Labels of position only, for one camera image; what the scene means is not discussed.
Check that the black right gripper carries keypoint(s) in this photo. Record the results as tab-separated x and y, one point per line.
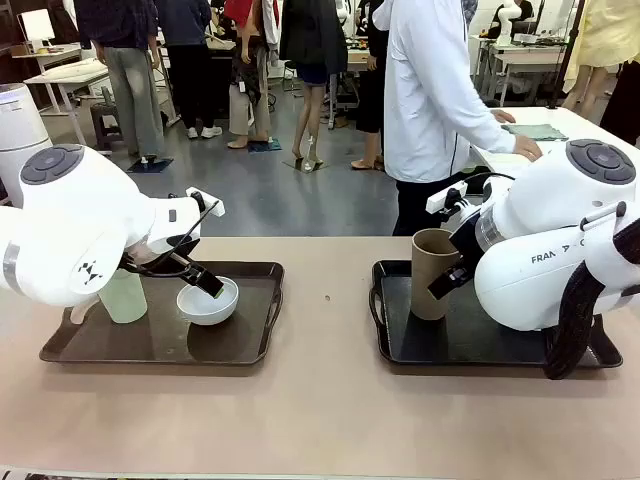
467	235

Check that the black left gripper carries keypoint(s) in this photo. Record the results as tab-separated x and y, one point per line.
150	262

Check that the tan tall cup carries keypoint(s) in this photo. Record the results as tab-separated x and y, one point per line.
425	270

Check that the white bowl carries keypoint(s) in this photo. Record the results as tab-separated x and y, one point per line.
207	310

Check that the green cloth mat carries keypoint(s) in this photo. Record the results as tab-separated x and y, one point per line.
535	132

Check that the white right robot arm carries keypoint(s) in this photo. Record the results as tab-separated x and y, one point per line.
550	200

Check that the person's right forearm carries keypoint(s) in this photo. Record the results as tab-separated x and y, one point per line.
492	137

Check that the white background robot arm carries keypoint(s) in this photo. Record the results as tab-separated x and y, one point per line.
507	20

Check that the person's left forearm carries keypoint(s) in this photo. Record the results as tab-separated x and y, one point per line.
487	107

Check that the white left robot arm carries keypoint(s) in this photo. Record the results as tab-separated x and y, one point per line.
75	225

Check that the black serving tray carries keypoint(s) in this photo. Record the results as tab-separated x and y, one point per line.
450	345

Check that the brown serving tray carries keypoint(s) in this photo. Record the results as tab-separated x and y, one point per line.
150	345

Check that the person's right hand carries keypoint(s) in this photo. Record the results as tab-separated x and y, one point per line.
529	147

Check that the person's left hand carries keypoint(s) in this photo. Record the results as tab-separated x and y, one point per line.
504	116

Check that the translucent green cup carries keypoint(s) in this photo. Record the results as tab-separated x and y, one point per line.
125	300

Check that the person in white shirt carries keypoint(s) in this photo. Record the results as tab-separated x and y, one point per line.
425	100

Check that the dark stool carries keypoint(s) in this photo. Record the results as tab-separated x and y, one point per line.
105	122

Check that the person in beige trousers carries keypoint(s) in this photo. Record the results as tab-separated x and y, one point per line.
250	90

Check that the barefoot figure in black trousers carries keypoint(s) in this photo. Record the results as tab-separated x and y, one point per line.
370	100

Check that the person in grey trousers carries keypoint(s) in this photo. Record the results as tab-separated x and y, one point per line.
135	90

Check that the white table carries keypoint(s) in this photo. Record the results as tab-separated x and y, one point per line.
575	120

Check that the person with white sneakers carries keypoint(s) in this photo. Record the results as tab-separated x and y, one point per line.
192	65

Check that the white workbench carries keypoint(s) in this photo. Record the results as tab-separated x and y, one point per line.
525	55

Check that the white air purifier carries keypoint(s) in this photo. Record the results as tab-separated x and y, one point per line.
20	130

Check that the figure in dark clothes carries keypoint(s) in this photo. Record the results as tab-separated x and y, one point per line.
622	105

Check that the white desk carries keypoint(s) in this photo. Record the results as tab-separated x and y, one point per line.
55	75

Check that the black stand pole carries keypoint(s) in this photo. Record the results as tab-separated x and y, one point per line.
572	50

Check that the mannequin in black jacket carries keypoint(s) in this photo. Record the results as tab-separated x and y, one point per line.
312	40

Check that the figure in yellow garment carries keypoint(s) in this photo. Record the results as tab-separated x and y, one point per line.
600	40

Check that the white monitor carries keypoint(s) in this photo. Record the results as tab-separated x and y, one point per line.
36	27

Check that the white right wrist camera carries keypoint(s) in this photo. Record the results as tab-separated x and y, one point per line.
445	197

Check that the mannequin base plate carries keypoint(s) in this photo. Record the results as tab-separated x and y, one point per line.
304	165

